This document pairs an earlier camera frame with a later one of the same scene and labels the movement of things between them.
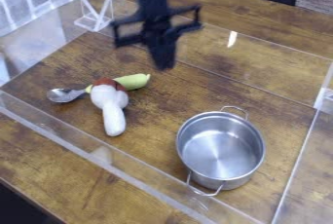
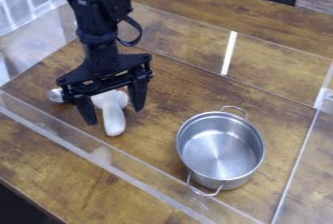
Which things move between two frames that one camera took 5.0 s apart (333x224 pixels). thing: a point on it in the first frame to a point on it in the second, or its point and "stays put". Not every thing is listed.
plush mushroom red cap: [109, 95] stays put
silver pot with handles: [219, 145] stays put
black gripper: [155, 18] to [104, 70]
